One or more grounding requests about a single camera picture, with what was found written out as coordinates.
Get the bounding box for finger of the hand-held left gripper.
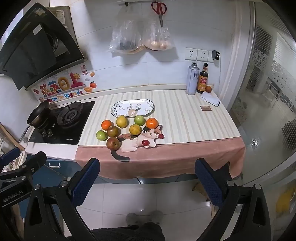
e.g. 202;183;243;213
0;147;21;173
0;151;47;186

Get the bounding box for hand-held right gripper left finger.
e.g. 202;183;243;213
24;158;101;241

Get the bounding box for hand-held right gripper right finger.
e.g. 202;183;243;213
195;158;271;241

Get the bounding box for reddish brown apple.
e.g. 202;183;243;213
106;137;120;151
107;126;121;138

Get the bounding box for yellow pear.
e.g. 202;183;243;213
116;115;128;128
129;124;142;135

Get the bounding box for floral oval plate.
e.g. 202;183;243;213
110;99;155;117

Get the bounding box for wooden stool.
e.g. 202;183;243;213
191;179;210;202

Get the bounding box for blue cabinet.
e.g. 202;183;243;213
25;154;85;186

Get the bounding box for dark frying pan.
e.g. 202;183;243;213
18;101;51;145

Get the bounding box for black gas stove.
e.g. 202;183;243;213
28;101;96;145

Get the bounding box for person's grey slipper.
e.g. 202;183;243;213
126;213;139;226
150;210;163;224

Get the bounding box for striped cat print tablecloth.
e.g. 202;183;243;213
75;89;246;179

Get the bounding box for person's dark pants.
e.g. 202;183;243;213
91;222;166;241

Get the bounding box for white folded cloth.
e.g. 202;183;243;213
200;91;221;107

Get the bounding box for dark sauce bottle yellow label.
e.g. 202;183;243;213
197;71;208;94

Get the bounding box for grey metal can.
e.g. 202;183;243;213
186;62;200;95

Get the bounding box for patterned glass sliding door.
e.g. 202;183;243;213
229;0;296;186

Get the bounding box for black range hood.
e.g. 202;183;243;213
0;2;87;91

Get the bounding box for plastic bag of eggs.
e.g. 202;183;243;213
142;21;173;51

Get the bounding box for plastic bag with dark contents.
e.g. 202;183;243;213
109;5;142;54

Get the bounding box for colourful wall sticker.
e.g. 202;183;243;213
31;65;96;102

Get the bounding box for white wall socket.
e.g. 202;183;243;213
197;49;209;62
185;47;198;61

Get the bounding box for red handled scissors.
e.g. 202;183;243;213
151;1;167;27

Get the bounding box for wall hook rail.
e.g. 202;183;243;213
119;0;162;5

